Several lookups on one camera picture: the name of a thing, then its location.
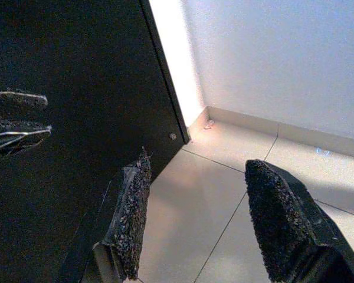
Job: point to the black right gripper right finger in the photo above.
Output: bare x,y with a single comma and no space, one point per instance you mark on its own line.
277,212

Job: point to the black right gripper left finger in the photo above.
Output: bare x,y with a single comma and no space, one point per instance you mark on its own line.
129,212

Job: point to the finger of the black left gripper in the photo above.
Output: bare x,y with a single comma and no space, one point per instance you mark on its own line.
14,101
17,128

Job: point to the black cabinet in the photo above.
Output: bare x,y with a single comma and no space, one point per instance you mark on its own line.
76,59

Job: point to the grey skirting board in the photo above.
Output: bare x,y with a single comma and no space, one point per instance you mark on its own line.
283,129

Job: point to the small white debris piece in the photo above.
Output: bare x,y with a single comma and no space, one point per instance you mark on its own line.
208,125

